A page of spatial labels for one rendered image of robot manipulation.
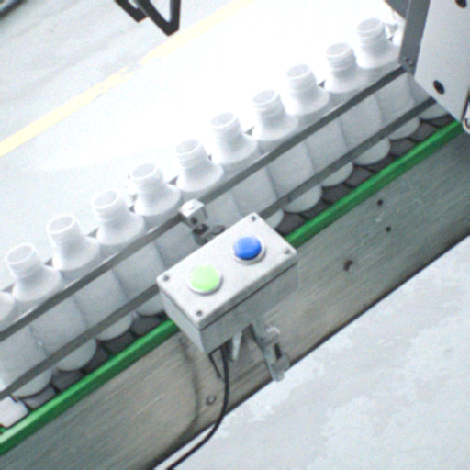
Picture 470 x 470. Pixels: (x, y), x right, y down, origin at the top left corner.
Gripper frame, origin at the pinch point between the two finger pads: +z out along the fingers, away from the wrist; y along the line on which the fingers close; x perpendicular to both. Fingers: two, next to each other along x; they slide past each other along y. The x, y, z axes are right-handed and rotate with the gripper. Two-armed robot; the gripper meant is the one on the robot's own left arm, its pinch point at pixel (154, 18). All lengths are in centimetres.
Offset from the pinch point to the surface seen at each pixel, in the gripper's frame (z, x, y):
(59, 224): 24.0, -14.1, -17.4
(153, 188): 24.9, -2.7, -14.1
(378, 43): 25.2, 32.6, -14.3
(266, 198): 34.6, 10.0, -13.1
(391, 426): 140, 41, -65
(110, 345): 39.6, -16.2, -12.9
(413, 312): 140, 68, -89
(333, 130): 31.8, 22.0, -13.2
